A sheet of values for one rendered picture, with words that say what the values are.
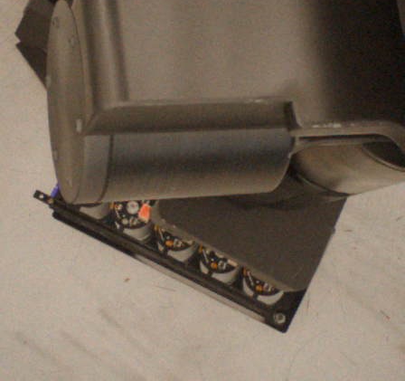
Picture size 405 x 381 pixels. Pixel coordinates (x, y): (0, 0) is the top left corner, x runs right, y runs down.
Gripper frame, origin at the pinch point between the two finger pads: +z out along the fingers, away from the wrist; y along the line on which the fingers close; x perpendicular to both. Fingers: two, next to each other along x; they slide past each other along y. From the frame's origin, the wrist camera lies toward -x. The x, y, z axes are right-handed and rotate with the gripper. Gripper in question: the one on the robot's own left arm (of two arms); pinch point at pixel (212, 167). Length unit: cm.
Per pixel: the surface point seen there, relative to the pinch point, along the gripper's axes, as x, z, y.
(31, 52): -9.3, 22.3, -7.0
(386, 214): 14.4, 14.4, -6.6
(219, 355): 8.9, 16.5, 5.6
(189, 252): 3.8, 13.4, 1.5
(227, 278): 6.3, 12.9, 1.8
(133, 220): -0.1, 12.8, 1.4
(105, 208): -1.5, 15.1, 1.1
